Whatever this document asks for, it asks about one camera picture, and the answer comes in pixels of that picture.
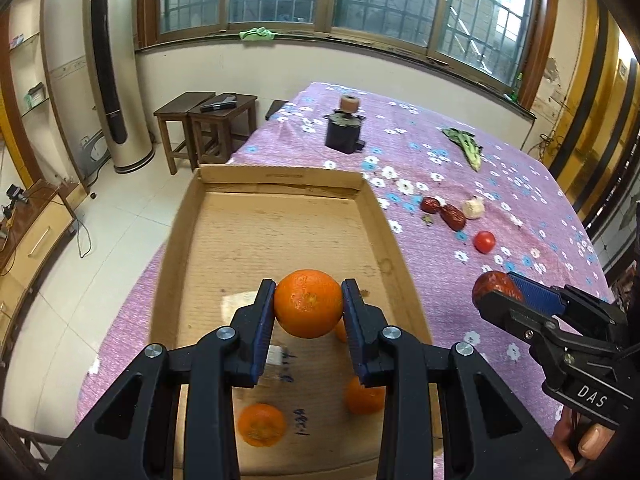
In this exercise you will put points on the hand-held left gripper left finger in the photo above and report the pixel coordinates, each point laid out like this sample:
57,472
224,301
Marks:
262,335

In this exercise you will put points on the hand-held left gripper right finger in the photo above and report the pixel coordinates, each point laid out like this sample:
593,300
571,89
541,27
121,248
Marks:
356,345

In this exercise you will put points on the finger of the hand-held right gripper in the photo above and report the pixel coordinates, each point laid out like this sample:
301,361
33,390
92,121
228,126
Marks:
510,315
537,292

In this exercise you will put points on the orange mandarin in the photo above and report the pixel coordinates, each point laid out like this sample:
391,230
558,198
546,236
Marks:
261,425
365,397
341,331
308,305

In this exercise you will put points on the large red date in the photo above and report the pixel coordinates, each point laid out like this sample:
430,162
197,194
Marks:
492,284

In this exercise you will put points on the shallow cardboard box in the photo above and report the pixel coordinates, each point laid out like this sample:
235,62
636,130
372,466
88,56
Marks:
280,230

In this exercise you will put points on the person's right hand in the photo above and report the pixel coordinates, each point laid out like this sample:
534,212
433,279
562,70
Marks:
585,440

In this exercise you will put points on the red cherry tomato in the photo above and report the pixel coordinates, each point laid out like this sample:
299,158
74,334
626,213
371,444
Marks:
484,241

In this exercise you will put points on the small red date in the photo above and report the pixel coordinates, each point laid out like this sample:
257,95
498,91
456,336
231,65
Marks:
429,205
452,217

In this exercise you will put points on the purple floral tablecloth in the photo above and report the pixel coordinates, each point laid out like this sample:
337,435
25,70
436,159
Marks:
500,170

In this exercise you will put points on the green leafy vegetable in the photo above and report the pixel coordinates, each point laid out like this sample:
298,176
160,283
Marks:
467,147

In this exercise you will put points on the black motor block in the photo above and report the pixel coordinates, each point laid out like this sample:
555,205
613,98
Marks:
344,132

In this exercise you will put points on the dark wooden stool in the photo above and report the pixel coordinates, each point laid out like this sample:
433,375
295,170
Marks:
220,125
182,110

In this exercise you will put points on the black remote control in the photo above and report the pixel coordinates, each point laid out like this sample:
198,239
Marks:
217,105

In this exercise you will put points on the small cork spool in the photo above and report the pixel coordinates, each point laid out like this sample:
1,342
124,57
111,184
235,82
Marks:
348,103

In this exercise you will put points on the light wooden cabinet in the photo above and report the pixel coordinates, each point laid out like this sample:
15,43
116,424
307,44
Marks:
35,245

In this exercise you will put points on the tower air conditioner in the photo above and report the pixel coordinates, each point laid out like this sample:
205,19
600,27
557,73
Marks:
117,85

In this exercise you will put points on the green cloth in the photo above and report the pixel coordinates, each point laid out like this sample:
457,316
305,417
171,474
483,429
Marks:
257,34

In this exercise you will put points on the wooden glass shelf unit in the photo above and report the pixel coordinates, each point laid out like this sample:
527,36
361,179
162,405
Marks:
22,85

